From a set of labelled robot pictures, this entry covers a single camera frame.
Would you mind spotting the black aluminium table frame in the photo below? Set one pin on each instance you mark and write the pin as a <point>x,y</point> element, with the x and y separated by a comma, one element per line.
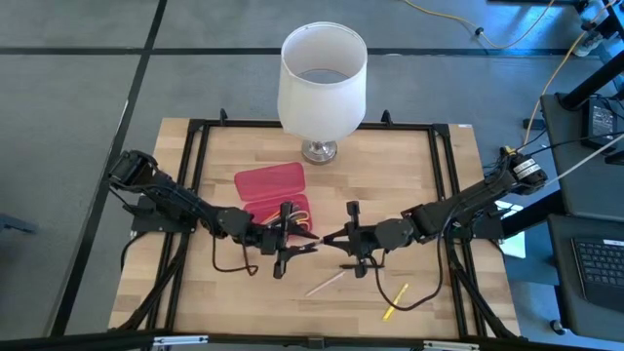
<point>234,124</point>

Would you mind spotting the black plug block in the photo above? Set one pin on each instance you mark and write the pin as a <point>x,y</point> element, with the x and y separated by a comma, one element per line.
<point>534,124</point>

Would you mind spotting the grey blue chair leg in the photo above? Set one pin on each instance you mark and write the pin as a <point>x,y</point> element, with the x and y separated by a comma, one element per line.
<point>17,224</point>

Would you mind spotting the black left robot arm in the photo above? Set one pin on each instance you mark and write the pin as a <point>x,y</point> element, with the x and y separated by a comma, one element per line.
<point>185,205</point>

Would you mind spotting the white shade silver table lamp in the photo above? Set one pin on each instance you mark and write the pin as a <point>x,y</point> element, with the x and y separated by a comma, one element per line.
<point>322,107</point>

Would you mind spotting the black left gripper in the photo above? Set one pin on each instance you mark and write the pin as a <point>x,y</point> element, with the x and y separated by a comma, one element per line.
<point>265,239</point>

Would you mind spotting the pink plastic pencil box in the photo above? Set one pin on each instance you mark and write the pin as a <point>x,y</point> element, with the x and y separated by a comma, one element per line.
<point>268,180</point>

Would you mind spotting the yellow pen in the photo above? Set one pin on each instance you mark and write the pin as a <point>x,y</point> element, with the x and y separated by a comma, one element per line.
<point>395,302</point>

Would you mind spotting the person's shoe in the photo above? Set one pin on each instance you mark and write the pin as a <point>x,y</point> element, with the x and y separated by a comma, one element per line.
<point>589,44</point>

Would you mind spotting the black power adapter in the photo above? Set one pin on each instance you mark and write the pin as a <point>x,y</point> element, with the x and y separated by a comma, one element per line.
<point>599,124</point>

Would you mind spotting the grey laptop black keyboard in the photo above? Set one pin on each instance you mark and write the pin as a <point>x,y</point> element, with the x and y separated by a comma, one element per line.
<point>599,268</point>

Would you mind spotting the pale pink pen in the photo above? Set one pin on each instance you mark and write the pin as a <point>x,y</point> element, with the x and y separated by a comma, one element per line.
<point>325,284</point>

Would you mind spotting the silver rig bracket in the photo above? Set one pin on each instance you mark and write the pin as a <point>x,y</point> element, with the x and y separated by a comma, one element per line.
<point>451,345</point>
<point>180,340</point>

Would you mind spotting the grey side cart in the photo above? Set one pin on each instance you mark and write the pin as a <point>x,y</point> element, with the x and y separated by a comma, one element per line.
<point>595,195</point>

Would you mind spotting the black caster wheel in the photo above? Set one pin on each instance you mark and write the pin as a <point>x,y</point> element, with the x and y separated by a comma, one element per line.
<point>558,326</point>

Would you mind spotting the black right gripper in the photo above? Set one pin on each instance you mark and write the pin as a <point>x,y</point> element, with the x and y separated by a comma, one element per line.
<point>385,236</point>

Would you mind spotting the black rig support beam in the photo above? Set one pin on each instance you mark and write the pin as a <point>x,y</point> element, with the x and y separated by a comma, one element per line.
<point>590,83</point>
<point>536,212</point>

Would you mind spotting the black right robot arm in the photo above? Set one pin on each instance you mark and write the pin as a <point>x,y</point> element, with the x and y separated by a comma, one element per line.
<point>463,200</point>

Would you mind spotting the black rig crossbar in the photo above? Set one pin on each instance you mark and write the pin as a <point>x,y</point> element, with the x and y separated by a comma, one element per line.
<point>97,340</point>

